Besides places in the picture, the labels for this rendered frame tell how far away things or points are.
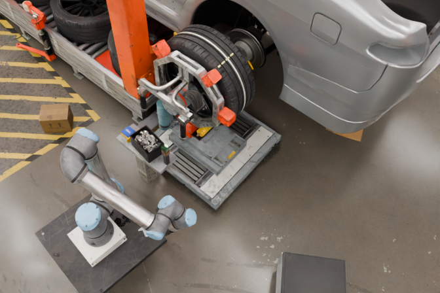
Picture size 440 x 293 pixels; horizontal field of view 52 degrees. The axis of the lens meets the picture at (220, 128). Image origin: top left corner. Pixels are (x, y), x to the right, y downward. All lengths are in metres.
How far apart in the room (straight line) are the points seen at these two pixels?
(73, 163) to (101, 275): 0.93
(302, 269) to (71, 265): 1.42
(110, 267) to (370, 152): 2.22
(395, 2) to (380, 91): 1.29
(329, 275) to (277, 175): 0.97
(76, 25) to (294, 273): 2.59
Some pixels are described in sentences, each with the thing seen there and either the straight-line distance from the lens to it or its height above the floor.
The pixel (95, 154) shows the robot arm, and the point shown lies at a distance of 2.38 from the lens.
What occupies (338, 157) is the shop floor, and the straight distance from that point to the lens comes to 3.78.
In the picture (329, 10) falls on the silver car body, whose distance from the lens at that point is 2.42.
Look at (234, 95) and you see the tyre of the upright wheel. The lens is 2.71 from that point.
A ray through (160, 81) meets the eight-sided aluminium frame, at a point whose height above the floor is 0.79.
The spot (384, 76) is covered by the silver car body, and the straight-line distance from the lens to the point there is 2.52.
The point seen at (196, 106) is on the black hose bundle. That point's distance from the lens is 2.63.
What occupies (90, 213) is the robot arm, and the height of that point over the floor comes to 0.63.
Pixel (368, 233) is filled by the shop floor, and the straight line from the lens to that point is 3.53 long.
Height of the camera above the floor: 3.07
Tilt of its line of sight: 55 degrees down
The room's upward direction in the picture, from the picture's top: 4 degrees clockwise
